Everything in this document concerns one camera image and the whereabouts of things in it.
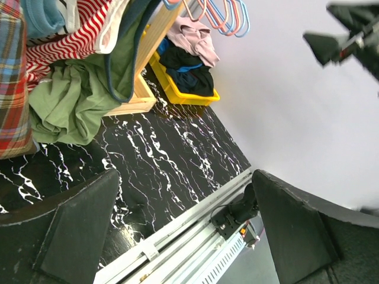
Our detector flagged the wooden clothes rack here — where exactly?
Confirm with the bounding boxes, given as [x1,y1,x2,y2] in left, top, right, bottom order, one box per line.
[107,2,184,117]

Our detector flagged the pink garment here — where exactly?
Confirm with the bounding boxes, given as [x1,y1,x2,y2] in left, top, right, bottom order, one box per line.
[166,16,220,67]

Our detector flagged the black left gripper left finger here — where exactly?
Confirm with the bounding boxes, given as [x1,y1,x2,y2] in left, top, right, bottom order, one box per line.
[1,169,119,283]

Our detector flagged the yellow plastic bin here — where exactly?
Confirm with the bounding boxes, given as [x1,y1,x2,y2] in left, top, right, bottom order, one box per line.
[149,50,220,106]

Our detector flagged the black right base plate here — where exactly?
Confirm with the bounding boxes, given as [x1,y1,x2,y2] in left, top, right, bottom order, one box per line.
[210,183,259,240]

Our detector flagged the empty hangers bunch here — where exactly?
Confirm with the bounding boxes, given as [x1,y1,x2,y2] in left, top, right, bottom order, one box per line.
[163,0,251,38]

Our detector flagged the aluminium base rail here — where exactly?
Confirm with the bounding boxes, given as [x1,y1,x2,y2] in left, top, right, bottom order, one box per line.
[94,169,252,283]

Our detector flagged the red striped hanging garment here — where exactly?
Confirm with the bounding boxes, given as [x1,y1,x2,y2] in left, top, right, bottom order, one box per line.
[27,0,129,91]

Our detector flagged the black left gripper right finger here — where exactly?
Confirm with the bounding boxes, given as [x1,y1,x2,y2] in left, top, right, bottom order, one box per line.
[252,170,378,283]

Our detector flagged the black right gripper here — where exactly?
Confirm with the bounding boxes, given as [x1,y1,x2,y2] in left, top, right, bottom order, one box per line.
[303,2,378,81]

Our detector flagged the green hanging garment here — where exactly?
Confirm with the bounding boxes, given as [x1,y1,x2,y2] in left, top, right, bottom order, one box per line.
[28,0,163,146]

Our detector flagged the black garment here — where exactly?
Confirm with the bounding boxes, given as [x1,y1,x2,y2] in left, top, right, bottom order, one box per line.
[159,46,210,73]

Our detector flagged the plaid hanging shirt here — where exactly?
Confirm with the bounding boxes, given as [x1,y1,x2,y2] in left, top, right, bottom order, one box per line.
[1,1,38,160]

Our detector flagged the dark clothes pile in bin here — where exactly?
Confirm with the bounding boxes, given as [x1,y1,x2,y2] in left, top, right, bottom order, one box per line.
[166,66,214,97]

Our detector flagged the teal hanging tank top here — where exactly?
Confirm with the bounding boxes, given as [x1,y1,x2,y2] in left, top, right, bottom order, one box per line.
[20,0,65,39]

